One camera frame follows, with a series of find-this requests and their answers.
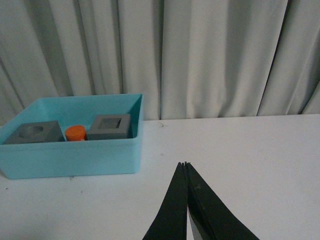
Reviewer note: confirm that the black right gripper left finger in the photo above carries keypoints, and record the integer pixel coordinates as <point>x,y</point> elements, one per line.
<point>170,222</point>

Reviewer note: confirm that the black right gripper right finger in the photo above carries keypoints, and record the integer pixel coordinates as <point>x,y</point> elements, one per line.
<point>217,222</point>

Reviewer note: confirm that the gray block with square hole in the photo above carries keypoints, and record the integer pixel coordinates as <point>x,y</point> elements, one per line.
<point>109,127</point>

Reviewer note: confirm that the orange cylinder with white numbers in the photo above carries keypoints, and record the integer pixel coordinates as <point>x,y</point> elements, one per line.
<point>75,133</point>

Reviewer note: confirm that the gray block with round hole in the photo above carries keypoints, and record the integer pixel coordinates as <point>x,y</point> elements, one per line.
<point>36,132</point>

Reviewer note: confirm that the light blue plastic box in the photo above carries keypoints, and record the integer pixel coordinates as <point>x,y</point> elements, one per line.
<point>74,158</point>

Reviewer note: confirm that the white pleated curtain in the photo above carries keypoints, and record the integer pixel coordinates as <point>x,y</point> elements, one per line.
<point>189,58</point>

